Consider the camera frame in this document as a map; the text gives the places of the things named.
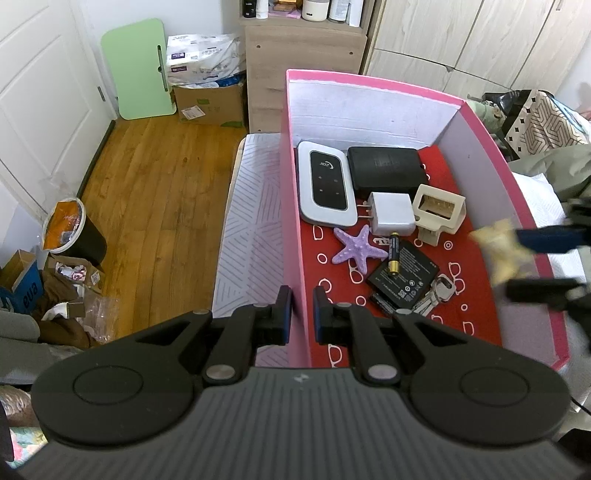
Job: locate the silver keys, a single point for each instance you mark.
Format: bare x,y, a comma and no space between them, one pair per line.
441,291

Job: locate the AA battery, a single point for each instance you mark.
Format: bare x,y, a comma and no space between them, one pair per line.
394,254

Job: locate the cardboard box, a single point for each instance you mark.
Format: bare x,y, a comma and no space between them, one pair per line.
222,106

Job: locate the beige plastic clip holder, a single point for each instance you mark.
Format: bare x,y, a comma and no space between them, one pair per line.
437,211

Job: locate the white charger cube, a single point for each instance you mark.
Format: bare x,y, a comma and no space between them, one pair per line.
389,213

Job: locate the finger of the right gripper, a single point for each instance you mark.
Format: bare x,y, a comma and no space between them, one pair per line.
557,239
557,294

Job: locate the wooden wardrobe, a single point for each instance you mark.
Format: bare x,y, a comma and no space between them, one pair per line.
468,48

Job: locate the black trash bin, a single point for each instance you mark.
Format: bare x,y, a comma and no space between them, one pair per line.
69,231

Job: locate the green folding board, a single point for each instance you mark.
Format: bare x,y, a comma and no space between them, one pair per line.
135,55

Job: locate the pink storage box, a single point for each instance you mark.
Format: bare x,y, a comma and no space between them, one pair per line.
343,110

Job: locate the purple starfish toy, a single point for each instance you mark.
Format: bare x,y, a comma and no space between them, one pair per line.
358,249

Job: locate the yellow star toy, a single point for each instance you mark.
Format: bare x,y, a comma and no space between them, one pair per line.
507,257

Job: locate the white paper pack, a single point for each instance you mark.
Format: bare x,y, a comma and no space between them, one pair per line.
196,59

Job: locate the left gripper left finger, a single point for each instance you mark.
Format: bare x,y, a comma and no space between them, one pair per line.
233,341

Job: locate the white jar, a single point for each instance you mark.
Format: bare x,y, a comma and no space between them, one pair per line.
315,10

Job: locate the patterned tote bag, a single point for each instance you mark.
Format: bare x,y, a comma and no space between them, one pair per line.
537,123

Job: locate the white portable wifi router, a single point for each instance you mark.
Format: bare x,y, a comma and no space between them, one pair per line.
325,186

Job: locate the red glasses cloth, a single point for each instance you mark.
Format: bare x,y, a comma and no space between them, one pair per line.
456,260

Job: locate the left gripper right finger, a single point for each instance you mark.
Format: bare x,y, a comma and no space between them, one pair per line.
355,328

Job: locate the black power bank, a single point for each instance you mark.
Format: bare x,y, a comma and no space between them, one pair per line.
385,170

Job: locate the wooden bookshelf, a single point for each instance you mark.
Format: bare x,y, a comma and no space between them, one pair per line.
277,39

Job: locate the black phone battery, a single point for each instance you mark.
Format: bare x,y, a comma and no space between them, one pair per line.
405,290

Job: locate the white door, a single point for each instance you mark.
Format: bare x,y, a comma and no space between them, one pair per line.
55,114

